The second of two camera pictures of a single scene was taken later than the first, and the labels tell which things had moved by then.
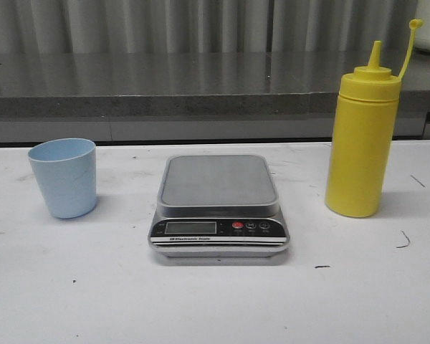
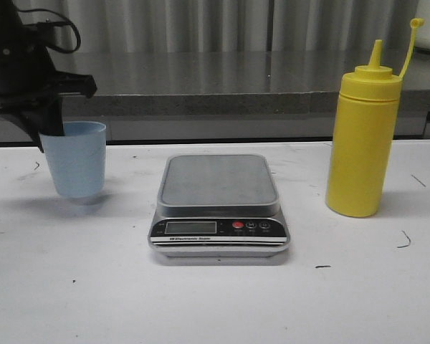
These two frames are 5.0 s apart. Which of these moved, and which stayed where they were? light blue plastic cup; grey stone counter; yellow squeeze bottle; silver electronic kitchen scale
Moved: light blue plastic cup
Stayed: yellow squeeze bottle; silver electronic kitchen scale; grey stone counter
